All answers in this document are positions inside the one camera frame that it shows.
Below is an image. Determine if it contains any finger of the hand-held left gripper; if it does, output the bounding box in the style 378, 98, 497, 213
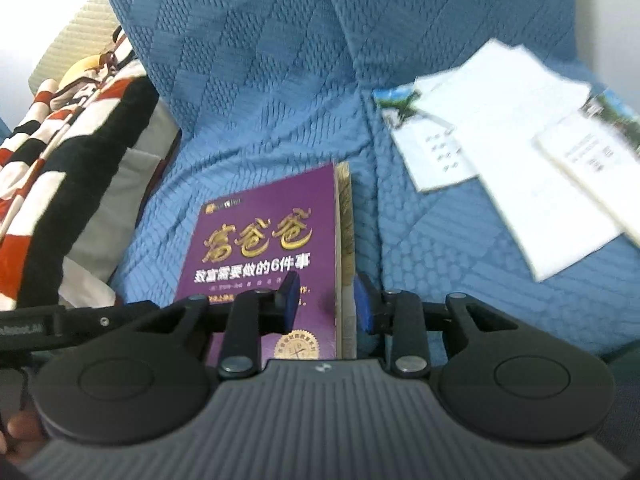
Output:
47, 301, 161, 345

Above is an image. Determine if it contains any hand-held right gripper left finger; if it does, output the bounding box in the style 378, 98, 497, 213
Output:
120, 271, 302, 380

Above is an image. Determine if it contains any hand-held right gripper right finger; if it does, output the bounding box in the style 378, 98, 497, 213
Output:
353, 271, 547, 380

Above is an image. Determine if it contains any purple and orange book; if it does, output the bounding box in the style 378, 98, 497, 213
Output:
172, 161, 358, 377

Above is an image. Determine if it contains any photo cover notebook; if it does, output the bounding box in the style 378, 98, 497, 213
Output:
531, 89, 640, 248
374, 84, 478, 194

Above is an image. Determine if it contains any white paper sheet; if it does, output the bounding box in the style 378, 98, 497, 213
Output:
414, 39, 623, 283

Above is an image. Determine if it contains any person's left hand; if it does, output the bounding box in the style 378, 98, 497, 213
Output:
0, 400, 47, 458

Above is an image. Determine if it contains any red black white striped blanket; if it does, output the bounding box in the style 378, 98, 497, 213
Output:
0, 25, 167, 312

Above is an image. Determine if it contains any blue textured sofa cover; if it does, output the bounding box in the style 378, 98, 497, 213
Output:
87, 0, 640, 363

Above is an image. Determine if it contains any yellow plush toy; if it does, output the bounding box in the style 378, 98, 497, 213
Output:
56, 52, 110, 87

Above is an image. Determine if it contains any beige textured cushion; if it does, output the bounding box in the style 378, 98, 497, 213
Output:
27, 0, 124, 88

